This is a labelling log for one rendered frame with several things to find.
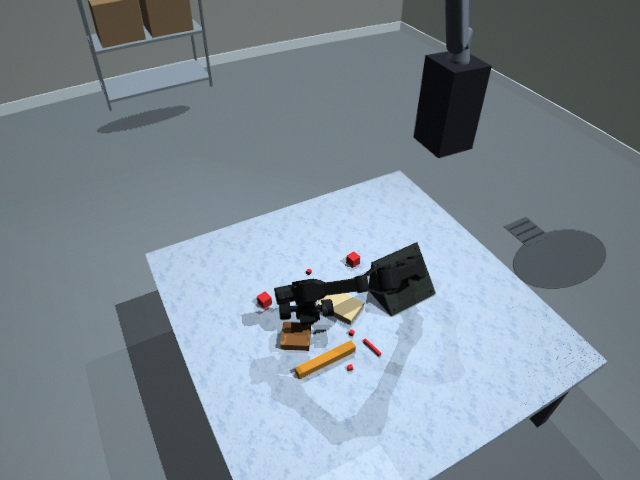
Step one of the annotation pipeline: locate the red cylinder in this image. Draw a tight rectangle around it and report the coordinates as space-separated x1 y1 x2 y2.
363 338 382 356

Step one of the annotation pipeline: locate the orange long rectangular bar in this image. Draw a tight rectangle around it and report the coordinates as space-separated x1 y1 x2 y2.
295 340 356 379

